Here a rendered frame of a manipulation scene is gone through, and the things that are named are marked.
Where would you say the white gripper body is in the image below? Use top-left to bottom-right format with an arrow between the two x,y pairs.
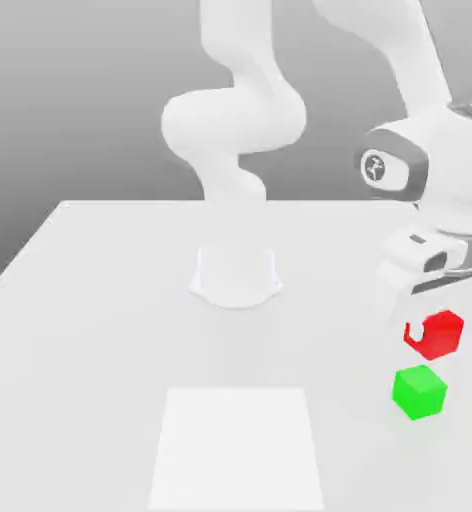
388,265 -> 472,328

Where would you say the small red cube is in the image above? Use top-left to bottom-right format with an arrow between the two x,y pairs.
402,309 -> 466,362

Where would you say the small green cube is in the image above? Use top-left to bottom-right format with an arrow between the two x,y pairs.
391,364 -> 449,422

